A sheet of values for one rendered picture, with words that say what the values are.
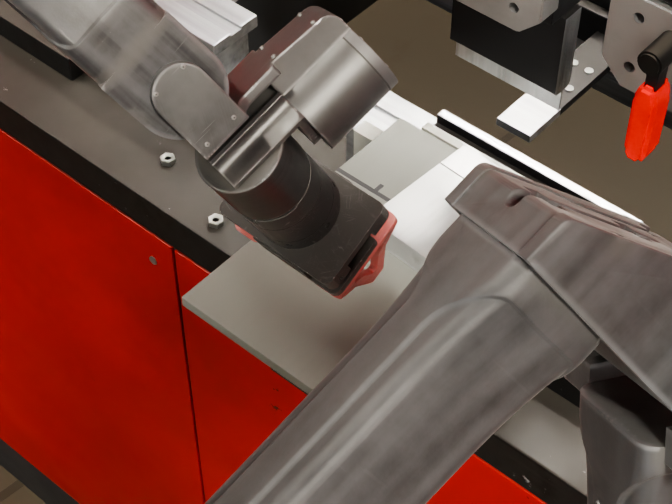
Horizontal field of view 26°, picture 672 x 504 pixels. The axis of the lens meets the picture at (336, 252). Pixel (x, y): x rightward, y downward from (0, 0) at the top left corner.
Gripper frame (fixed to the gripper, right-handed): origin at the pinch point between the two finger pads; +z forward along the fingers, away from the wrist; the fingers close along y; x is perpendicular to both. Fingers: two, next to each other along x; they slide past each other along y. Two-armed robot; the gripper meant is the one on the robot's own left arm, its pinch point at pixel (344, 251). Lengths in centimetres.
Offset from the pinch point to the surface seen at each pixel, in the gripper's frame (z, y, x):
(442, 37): 154, 87, -58
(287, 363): 2.6, -0.4, 8.9
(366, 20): 151, 101, -53
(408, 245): 7.0, -0.6, -3.7
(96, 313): 41, 40, 17
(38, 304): 47, 51, 21
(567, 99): 19.8, 1.1, -23.0
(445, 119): 16.2, 7.6, -15.4
